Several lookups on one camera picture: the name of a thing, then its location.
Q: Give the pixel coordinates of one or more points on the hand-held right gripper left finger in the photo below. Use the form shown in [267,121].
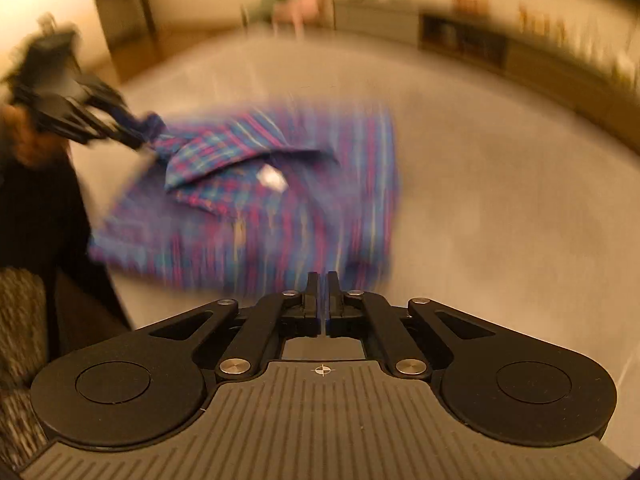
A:
[314,300]

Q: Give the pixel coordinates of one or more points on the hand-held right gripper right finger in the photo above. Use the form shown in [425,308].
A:
[332,300]

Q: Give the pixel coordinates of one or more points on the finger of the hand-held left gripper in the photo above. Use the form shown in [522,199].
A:
[150,124]
[100,127]

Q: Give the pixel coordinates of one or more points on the blue pink plaid shirt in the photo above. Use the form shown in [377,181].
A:
[290,210]

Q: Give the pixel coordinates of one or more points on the person's left hand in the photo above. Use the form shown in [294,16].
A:
[30,141]

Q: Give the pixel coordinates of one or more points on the tall grey door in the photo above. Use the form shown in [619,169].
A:
[122,10]

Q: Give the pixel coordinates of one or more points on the person's dark clothing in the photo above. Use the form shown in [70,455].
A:
[45,220]

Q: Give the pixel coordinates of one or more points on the green plastic chair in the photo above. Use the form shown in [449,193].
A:
[265,2]

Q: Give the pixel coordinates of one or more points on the pink plastic chair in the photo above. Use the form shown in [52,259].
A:
[300,7]

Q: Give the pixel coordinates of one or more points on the grey woven cloth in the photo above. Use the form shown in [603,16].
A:
[22,340]

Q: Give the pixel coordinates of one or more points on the grey television cabinet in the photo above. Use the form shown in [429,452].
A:
[500,50]

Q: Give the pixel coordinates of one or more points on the small gold cup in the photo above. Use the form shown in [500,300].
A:
[523,17]
[560,30]

